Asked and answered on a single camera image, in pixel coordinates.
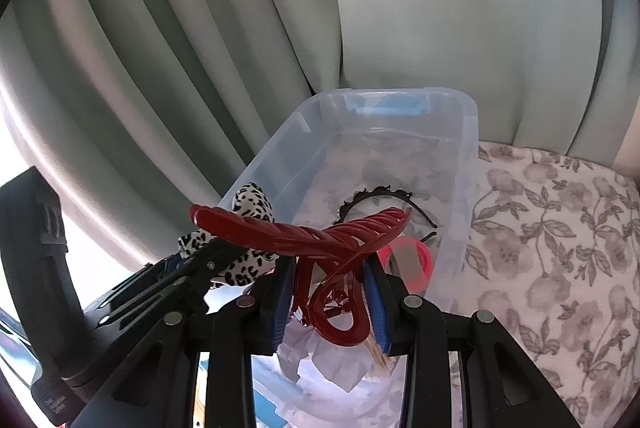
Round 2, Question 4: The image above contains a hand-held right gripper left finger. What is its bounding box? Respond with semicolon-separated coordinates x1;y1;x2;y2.
70;253;297;428

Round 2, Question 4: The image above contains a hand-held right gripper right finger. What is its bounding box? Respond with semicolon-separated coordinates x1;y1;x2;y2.
362;258;556;428

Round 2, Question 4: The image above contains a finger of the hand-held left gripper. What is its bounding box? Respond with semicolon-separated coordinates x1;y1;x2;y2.
165;275;223;316
150;242;241;281

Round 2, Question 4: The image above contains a teal pink tape ring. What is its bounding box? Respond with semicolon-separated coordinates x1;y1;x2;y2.
380;235;433;294

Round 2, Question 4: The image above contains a red hair claw clip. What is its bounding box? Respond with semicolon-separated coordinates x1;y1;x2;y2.
189;204;413;350

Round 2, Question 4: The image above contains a leopard print scrunchie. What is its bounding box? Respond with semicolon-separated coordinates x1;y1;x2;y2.
175;182;281;290

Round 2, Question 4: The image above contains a white paper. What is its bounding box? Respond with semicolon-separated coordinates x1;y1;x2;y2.
277;323;401;394

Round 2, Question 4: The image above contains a black headband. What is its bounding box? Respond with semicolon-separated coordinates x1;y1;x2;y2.
332;185;440;241

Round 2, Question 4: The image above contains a clear plastic storage bin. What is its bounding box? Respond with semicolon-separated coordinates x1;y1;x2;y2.
192;87;478;428

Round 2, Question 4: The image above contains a pale green curtain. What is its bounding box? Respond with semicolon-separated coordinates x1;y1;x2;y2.
0;0;640;269

